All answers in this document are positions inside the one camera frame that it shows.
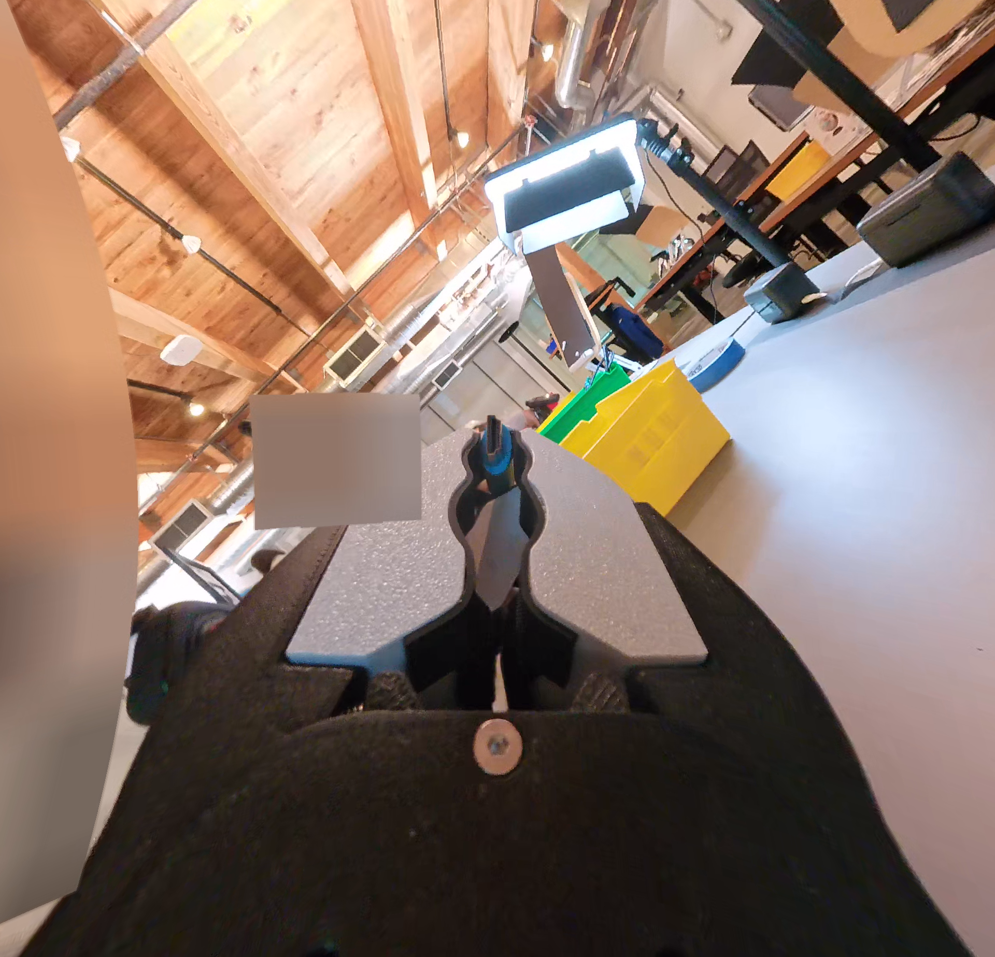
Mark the bright led light panel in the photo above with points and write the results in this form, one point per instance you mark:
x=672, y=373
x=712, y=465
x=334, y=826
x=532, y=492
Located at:
x=567, y=195

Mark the thick black pole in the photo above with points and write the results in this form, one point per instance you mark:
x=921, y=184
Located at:
x=816, y=54

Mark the yellow plastic bin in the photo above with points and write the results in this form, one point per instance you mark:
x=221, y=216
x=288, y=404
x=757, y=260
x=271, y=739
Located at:
x=653, y=444

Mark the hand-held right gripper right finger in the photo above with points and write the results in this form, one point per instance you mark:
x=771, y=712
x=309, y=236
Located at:
x=614, y=576

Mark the yellow storage bin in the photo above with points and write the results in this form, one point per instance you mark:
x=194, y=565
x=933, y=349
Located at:
x=801, y=170

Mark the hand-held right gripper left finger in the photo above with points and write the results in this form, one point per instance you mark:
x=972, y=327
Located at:
x=389, y=584

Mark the thin black light stand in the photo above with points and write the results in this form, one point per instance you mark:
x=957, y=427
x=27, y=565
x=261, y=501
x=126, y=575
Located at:
x=672, y=153

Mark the small dark cube box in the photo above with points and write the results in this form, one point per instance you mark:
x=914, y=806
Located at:
x=781, y=292

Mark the white flat panel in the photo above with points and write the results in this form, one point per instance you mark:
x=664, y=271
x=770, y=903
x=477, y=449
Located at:
x=560, y=304

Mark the black rectangular box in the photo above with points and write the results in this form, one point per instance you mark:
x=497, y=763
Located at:
x=933, y=211

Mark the blue tape roll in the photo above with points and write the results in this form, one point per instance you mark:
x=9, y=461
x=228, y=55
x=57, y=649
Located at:
x=711, y=370

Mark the green plastic bin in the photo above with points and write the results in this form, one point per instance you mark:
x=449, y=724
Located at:
x=583, y=405

